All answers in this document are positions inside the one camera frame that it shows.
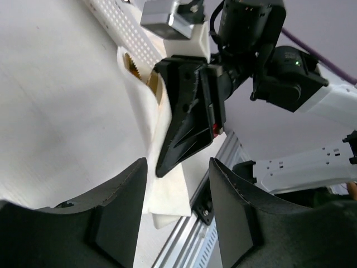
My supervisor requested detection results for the gold knife green handle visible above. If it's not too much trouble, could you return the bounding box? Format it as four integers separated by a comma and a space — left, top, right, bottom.
123, 52, 141, 80

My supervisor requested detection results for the white plastic basket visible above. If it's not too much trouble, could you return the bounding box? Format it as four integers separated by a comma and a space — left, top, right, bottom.
84, 0, 166, 69

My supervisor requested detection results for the gold spoon green handle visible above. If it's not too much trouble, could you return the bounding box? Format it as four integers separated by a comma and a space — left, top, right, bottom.
146, 70, 168, 111

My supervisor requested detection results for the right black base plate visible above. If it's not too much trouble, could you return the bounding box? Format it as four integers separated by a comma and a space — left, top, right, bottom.
191, 180, 214, 226

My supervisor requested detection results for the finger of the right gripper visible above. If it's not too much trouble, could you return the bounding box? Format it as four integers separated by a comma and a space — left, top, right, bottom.
156, 106, 214, 178

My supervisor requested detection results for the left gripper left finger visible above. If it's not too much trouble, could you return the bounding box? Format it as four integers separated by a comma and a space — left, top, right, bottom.
1, 158, 147, 267

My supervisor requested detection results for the white slotted cable duct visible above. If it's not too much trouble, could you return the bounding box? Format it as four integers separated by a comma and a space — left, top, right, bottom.
177, 219, 218, 267

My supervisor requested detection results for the white paper napkin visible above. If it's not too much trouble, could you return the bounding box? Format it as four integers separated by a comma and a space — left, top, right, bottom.
117, 47, 191, 229

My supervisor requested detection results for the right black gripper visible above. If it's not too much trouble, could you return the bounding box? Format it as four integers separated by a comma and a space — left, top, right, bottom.
154, 1, 328, 140

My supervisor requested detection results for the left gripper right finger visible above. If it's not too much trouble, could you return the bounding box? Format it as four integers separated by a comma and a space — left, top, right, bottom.
209, 158, 356, 267

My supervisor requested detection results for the aluminium mounting rail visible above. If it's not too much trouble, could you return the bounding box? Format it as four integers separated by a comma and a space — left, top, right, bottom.
152, 131, 240, 267

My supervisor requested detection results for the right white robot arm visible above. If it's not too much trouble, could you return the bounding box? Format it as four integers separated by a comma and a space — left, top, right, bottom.
147, 1, 356, 194

